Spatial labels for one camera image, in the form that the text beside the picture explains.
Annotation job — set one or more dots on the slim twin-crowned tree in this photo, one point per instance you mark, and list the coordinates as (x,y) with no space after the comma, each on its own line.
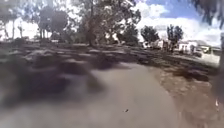
(174,34)

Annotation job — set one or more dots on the dark round tree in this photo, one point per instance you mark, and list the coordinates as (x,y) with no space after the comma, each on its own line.
(130,35)

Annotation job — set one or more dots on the small dark tree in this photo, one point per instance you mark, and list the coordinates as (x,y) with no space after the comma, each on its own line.
(149,34)

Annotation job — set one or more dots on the overhanging tree foliage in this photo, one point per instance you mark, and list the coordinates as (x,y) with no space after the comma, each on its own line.
(210,10)

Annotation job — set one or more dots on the row of trees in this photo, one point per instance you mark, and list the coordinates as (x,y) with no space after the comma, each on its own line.
(50,20)

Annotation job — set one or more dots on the white vehicle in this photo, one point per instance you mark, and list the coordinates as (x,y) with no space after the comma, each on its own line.
(210,56)

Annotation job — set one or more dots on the large leafy tree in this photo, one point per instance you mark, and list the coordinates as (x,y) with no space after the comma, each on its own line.
(91,23)

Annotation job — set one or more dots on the white building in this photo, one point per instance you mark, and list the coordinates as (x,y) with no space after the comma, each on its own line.
(187,46)

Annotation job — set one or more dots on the grey paved path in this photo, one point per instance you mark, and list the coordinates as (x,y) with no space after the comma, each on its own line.
(136,100)

